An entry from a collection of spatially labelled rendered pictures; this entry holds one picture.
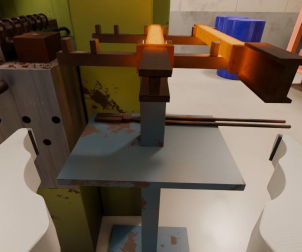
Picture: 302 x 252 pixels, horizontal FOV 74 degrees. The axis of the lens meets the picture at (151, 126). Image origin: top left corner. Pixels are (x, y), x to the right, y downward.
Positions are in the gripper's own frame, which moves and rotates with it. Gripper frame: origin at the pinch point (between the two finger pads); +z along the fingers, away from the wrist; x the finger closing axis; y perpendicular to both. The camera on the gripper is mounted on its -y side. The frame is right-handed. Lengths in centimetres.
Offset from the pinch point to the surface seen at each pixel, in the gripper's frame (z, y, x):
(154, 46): 15.4, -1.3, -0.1
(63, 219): 40, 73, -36
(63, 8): 94, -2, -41
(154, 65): 7.5, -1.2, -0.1
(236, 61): 16.4, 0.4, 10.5
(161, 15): 106, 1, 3
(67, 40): 23.7, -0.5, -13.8
